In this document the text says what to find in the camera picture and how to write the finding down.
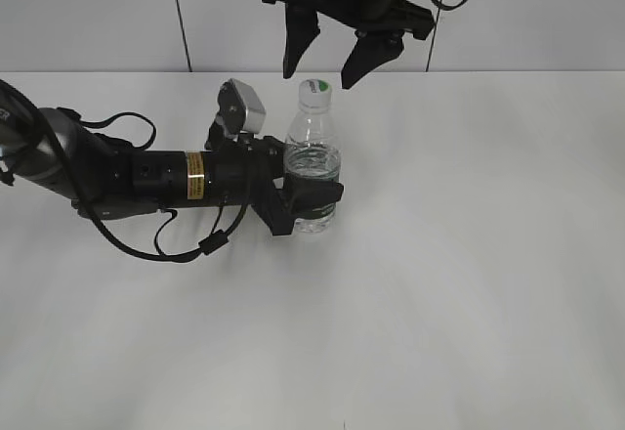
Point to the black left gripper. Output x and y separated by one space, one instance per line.
242 173

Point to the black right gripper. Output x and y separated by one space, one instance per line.
379 25

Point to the clear Cestbon water bottle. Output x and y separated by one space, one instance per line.
312 143

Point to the white green bottle cap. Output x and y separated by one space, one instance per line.
315 93

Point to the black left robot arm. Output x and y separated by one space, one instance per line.
121 180

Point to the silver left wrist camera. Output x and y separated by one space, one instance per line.
240 109

